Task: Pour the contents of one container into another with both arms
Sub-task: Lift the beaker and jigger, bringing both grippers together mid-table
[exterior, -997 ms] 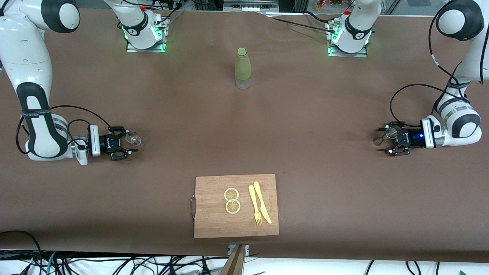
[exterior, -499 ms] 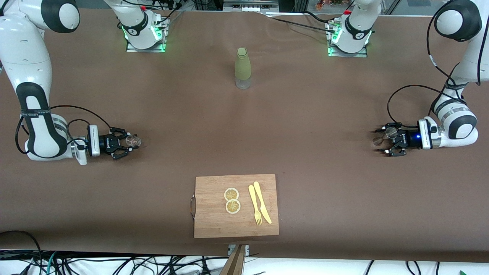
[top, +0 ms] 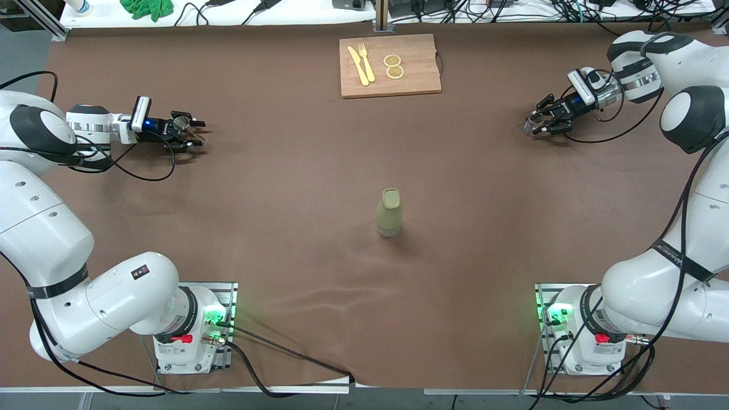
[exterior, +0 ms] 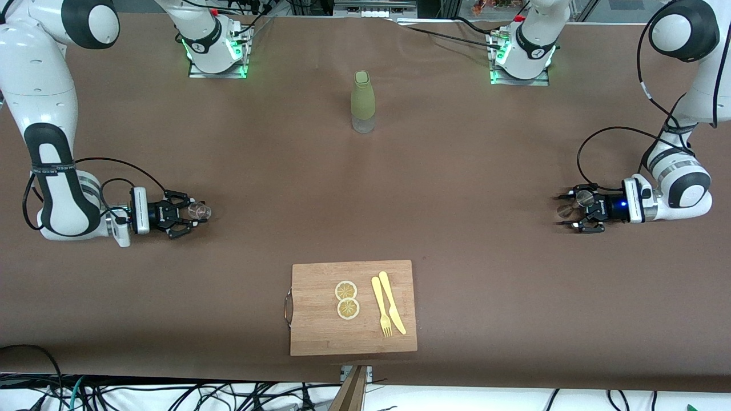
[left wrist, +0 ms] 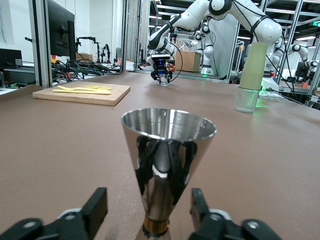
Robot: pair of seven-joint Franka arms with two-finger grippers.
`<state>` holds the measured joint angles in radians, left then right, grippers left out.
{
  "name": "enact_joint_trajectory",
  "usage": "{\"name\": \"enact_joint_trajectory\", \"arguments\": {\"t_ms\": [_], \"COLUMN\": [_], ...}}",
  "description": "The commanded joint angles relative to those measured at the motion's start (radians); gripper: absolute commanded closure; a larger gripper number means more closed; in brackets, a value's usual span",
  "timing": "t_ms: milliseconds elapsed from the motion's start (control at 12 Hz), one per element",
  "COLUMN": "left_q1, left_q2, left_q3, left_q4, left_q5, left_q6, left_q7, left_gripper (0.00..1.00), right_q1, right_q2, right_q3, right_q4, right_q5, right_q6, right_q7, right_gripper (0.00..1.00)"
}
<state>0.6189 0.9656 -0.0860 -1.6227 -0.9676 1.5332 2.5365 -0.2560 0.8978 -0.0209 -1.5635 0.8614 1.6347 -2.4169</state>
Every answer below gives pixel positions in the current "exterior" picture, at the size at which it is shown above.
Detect steel jigger measuring cup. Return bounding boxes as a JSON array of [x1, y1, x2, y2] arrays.
[[557, 191, 596, 220]]

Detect brown table cover sheet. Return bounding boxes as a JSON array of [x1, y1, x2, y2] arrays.
[[0, 10, 731, 393]]

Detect wooden cutting board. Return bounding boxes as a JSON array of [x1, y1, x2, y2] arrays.
[[284, 260, 418, 357]]

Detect yellow plastic knife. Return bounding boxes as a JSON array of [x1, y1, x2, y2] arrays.
[[379, 271, 407, 335]]

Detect yellow plastic fork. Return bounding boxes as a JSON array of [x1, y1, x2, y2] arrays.
[[371, 276, 393, 338]]

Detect green sleeved glass bottle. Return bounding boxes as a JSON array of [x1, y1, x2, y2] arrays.
[[350, 70, 376, 134]]

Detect white power strip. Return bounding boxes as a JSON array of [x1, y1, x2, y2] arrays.
[[334, 0, 417, 21]]

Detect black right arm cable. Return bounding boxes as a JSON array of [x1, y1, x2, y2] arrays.
[[22, 156, 168, 231]]

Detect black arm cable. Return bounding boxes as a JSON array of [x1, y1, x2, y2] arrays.
[[576, 0, 695, 184], [22, 156, 168, 231]]

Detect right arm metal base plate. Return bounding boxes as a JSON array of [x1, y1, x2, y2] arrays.
[[188, 26, 248, 79]]

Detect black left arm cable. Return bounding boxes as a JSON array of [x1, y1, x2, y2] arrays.
[[576, 0, 695, 184]]

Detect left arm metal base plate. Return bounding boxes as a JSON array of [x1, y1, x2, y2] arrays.
[[490, 31, 550, 86]]

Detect black floor cable tangle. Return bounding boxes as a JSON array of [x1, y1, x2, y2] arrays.
[[0, 374, 323, 411]]

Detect black looped floor cable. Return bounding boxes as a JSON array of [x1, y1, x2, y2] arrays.
[[0, 344, 65, 411]]

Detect black cable on sheet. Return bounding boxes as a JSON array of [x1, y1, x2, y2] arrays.
[[394, 16, 499, 50]]

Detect wooden post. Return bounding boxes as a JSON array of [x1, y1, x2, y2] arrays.
[[328, 365, 369, 411]]

